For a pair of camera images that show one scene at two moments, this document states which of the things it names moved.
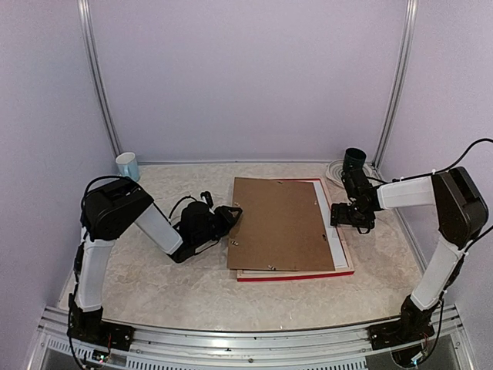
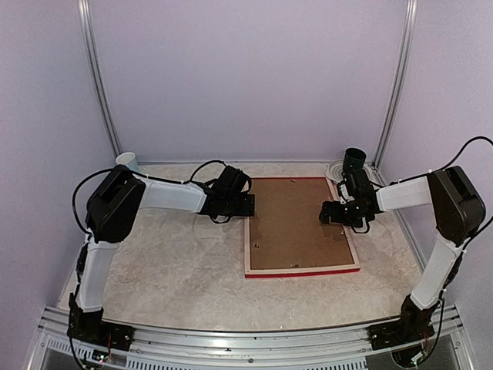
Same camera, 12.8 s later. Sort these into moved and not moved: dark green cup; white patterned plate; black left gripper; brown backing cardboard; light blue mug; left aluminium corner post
Moved: brown backing cardboard; black left gripper
Not moved: left aluminium corner post; dark green cup; white patterned plate; light blue mug
